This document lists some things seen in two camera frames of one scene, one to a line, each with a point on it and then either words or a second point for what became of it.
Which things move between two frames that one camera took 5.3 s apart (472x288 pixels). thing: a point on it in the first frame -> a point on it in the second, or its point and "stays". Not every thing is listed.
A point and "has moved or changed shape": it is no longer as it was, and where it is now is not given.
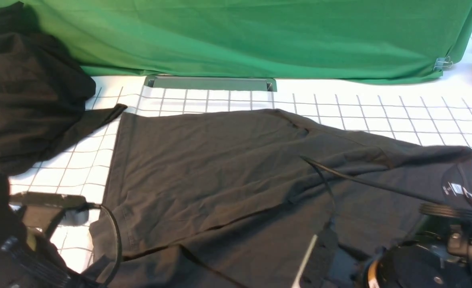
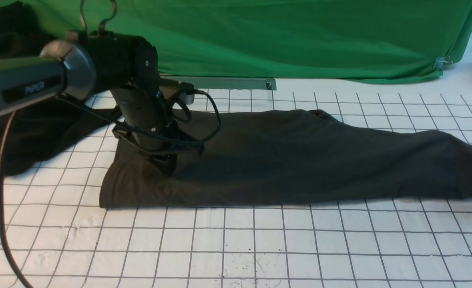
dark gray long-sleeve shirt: [234, 198] has moved or changed shape
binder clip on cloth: [443, 62] stays
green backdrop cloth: [405, 40] stays
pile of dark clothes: [33, 91] stays
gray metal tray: [196, 82] stays
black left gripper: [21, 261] -> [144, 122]
